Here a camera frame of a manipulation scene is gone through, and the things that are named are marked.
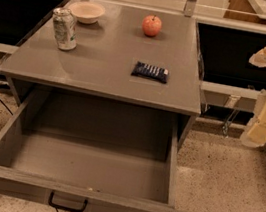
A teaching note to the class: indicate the red apple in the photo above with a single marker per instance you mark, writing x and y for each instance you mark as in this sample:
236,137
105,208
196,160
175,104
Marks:
151,25

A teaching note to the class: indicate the blue rxbar blueberry bar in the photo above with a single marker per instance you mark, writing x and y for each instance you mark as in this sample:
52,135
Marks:
151,72

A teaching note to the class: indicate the right metal frame post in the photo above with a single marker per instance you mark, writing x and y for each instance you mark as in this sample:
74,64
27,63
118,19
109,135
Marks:
189,8

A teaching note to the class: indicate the open grey top drawer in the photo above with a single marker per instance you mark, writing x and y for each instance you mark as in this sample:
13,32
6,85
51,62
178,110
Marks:
117,156

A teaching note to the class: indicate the white paper bowl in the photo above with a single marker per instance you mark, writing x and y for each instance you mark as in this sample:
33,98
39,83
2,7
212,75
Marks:
87,12

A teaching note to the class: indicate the black drawer handle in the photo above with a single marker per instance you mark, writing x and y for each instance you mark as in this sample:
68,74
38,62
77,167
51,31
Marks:
69,205

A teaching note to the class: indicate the silver green soda can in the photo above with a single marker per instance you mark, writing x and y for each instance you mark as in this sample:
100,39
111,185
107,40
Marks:
63,23

